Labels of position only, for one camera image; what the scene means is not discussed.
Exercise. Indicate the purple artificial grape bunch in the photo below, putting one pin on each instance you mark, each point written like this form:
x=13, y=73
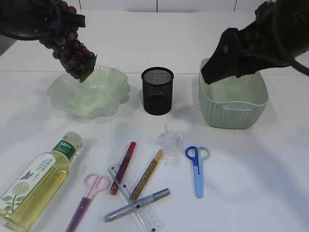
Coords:
x=73, y=55

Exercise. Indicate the red glitter pen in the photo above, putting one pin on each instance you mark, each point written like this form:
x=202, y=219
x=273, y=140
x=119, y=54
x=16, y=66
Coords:
x=122, y=169

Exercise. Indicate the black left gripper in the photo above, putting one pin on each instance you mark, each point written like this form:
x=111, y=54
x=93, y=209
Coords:
x=48, y=19

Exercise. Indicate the green scalloped plastic plate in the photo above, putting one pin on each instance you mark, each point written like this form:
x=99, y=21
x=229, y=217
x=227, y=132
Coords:
x=99, y=95

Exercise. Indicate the clear plastic sheet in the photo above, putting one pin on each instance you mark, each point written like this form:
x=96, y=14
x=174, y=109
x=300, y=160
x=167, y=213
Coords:
x=168, y=142

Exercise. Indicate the pink scissors with cover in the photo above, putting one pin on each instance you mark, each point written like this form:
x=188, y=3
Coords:
x=94, y=184

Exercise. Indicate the green woven plastic basket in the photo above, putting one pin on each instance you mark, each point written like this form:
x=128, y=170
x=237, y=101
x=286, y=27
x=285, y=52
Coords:
x=233, y=103

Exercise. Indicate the clear plastic ruler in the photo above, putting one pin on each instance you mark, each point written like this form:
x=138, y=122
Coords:
x=145, y=215

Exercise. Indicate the yellow tea drink bottle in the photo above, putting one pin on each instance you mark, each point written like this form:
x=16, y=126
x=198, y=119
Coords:
x=28, y=196

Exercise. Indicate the blue scissors with cover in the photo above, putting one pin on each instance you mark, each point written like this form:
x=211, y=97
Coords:
x=198, y=155

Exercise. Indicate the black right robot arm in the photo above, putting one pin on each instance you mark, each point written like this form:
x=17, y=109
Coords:
x=300, y=9

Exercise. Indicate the silver glitter pen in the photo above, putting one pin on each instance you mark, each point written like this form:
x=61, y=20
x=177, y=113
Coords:
x=134, y=206

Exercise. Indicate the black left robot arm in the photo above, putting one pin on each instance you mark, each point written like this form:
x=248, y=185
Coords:
x=15, y=20

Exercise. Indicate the black mesh pen holder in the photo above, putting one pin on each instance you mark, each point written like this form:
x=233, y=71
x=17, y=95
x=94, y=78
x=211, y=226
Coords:
x=157, y=88

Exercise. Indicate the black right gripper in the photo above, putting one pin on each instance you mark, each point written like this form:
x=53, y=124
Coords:
x=253, y=48

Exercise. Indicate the gold glitter pen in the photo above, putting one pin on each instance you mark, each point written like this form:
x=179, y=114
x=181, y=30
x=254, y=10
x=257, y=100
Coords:
x=146, y=176

